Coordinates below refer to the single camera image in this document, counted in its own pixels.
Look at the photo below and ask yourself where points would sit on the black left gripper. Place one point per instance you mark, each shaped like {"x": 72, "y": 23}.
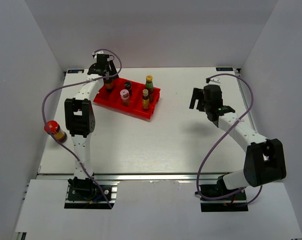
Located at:
{"x": 113, "y": 70}

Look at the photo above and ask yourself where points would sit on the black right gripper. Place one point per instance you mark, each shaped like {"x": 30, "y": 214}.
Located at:
{"x": 198, "y": 94}

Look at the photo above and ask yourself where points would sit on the red-cap dark sauce jar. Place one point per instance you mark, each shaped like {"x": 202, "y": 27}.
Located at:
{"x": 109, "y": 85}

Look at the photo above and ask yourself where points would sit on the black-cap spice shaker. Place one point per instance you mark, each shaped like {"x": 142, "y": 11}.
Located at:
{"x": 128, "y": 87}

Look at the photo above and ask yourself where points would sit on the pink-cap spice jar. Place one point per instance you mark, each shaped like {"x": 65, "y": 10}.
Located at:
{"x": 125, "y": 97}

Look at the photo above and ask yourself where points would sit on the green-label red sauce bottle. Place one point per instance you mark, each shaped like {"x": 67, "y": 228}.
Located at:
{"x": 150, "y": 87}

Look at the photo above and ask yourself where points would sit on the yellow-label dark sauce bottle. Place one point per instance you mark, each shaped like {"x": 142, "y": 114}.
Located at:
{"x": 145, "y": 99}

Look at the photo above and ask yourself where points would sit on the red-cap brown spice jar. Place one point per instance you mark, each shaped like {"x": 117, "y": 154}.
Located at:
{"x": 56, "y": 130}

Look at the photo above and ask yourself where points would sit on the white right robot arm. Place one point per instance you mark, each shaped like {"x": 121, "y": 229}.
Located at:
{"x": 264, "y": 158}

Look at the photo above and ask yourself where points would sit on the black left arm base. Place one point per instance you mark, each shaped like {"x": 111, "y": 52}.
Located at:
{"x": 84, "y": 194}

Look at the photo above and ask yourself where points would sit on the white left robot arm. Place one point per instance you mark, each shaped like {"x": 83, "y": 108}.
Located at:
{"x": 80, "y": 122}

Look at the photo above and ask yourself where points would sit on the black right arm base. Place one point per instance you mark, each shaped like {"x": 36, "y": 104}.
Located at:
{"x": 211, "y": 201}

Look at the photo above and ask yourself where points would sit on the red three-compartment plastic tray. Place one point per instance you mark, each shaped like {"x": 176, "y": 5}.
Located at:
{"x": 113, "y": 99}

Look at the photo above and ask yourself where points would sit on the right blue table label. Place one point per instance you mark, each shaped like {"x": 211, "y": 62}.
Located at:
{"x": 228, "y": 69}

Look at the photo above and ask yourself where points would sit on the blue table label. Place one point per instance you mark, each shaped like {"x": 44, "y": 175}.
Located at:
{"x": 228, "y": 69}
{"x": 72, "y": 71}

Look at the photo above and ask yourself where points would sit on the left blue table label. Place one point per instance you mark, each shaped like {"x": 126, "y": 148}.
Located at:
{"x": 72, "y": 71}

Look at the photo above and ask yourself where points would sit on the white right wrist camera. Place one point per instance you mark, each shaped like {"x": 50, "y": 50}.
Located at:
{"x": 213, "y": 81}

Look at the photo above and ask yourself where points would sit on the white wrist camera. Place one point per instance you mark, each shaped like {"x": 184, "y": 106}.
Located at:
{"x": 213, "y": 81}
{"x": 94, "y": 54}

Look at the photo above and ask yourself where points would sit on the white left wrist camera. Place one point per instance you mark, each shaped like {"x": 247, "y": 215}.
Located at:
{"x": 94, "y": 54}

